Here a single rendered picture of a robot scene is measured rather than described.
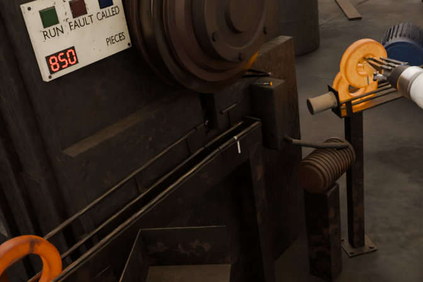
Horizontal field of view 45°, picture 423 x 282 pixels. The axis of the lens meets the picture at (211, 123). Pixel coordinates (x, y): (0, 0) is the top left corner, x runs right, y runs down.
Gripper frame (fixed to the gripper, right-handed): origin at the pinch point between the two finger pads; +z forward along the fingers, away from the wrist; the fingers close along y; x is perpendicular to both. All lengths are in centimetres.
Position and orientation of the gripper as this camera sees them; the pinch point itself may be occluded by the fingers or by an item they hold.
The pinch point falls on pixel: (364, 58)
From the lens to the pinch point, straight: 170.3
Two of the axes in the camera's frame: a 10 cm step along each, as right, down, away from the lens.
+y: 9.2, -2.8, 2.7
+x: -1.3, -8.7, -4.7
